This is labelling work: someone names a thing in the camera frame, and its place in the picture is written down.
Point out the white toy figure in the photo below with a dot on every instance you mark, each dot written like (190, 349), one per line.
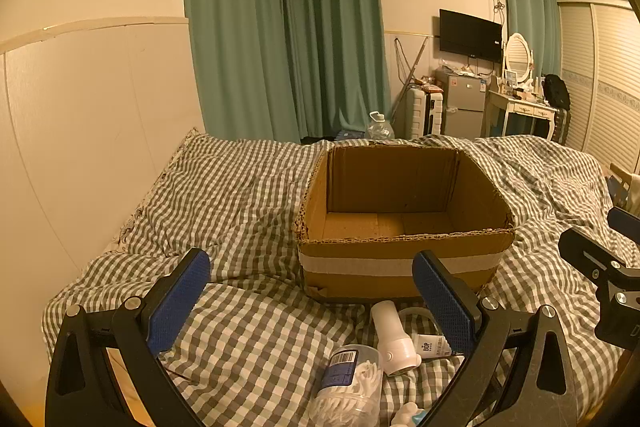
(404, 418)

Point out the white slatted wardrobe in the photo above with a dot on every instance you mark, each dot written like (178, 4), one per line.
(600, 82)

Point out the white plastic bottle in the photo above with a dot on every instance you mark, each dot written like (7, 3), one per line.
(392, 332)

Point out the small white labelled tube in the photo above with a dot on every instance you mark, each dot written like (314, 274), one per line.
(430, 346)

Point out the clear water jug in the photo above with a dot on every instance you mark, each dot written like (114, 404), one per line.
(379, 127)

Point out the green curtain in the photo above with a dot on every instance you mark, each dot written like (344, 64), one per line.
(230, 32)
(335, 32)
(530, 7)

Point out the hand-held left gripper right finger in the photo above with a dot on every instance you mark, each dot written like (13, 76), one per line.
(442, 302)

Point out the small picture frame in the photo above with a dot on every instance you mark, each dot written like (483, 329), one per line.
(510, 78)

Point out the grey checked blanket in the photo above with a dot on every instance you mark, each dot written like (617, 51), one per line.
(240, 207)

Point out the small grey fridge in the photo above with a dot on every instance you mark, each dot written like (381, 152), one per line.
(462, 102)

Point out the clear tape roll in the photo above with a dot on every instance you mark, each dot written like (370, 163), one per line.
(415, 309)

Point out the black backpack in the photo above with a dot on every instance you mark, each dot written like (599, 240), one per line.
(556, 91)

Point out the dark wooden chair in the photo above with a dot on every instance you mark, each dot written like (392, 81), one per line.
(562, 124)

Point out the black wall television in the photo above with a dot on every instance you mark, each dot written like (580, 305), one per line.
(470, 34)

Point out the clear cotton swab jar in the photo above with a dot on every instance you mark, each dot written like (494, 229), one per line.
(345, 387)

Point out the brown cardboard box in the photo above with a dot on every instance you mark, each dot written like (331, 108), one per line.
(350, 279)

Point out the white dressing table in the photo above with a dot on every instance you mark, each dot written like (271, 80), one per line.
(520, 107)

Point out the wooden chair with cloth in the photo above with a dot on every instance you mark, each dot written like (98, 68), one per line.
(625, 182)

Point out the white oval mirror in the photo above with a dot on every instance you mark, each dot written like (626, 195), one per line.
(517, 54)

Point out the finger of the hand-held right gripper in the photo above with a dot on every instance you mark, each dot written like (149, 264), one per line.
(585, 252)
(624, 221)

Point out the white ribbed suitcase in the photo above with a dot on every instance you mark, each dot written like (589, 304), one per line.
(425, 112)

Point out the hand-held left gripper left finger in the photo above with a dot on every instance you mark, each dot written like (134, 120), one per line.
(177, 302)

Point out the broom stick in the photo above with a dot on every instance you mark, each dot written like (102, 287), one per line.
(412, 69)

